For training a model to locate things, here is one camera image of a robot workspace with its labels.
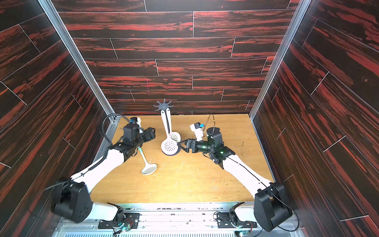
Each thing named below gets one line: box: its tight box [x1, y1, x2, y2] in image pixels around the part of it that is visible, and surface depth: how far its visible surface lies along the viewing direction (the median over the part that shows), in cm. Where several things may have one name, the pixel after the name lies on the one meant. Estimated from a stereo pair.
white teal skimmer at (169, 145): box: [160, 109, 179, 156], surface depth 89 cm
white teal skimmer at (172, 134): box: [166, 107, 182, 143], surface depth 92 cm
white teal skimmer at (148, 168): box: [138, 147, 158, 175], surface depth 93 cm
